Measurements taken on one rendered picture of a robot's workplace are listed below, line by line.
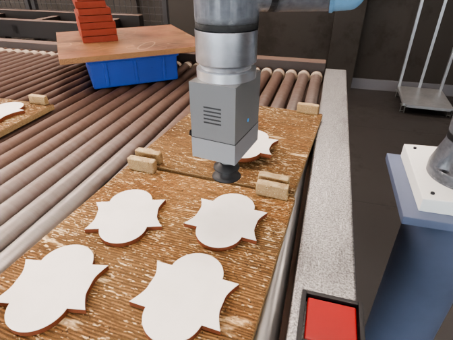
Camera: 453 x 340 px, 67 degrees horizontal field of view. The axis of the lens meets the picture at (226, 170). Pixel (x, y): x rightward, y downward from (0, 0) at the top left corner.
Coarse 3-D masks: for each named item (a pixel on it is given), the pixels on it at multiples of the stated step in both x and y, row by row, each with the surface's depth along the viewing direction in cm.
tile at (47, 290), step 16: (48, 256) 48; (64, 256) 48; (80, 256) 48; (32, 272) 46; (48, 272) 46; (64, 272) 46; (80, 272) 46; (96, 272) 46; (16, 288) 43; (32, 288) 43; (48, 288) 43; (64, 288) 43; (80, 288) 43; (0, 304) 42; (16, 304) 41; (32, 304) 41; (48, 304) 41; (64, 304) 41; (80, 304) 41; (16, 320) 40; (32, 320) 40; (48, 320) 40
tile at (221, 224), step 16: (208, 208) 57; (224, 208) 57; (240, 208) 57; (192, 224) 54; (208, 224) 54; (224, 224) 54; (240, 224) 54; (256, 224) 54; (208, 240) 51; (224, 240) 51; (240, 240) 51
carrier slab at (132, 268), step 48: (96, 192) 63; (192, 192) 63; (240, 192) 63; (48, 240) 52; (96, 240) 52; (144, 240) 52; (192, 240) 52; (0, 288) 44; (96, 288) 44; (144, 288) 44; (240, 288) 44; (0, 336) 39; (48, 336) 39; (96, 336) 39; (144, 336) 39; (240, 336) 39
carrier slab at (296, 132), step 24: (264, 120) 91; (288, 120) 91; (312, 120) 91; (168, 144) 79; (288, 144) 79; (312, 144) 81; (168, 168) 70; (192, 168) 70; (240, 168) 70; (264, 168) 70; (288, 168) 70
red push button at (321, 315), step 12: (312, 300) 44; (312, 312) 42; (324, 312) 42; (336, 312) 42; (348, 312) 42; (312, 324) 41; (324, 324) 41; (336, 324) 41; (348, 324) 41; (312, 336) 40; (324, 336) 40; (336, 336) 40; (348, 336) 40
